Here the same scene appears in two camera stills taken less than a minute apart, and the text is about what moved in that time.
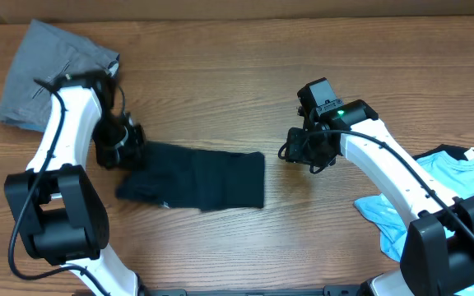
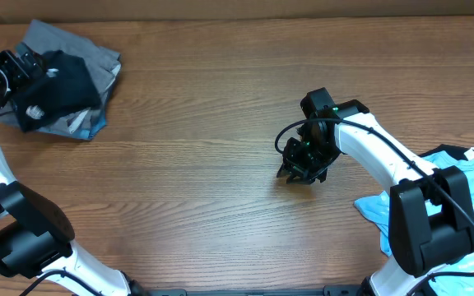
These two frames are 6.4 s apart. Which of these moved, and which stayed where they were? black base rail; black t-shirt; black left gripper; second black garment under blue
Moved: black left gripper; black t-shirt
Stayed: second black garment under blue; black base rail
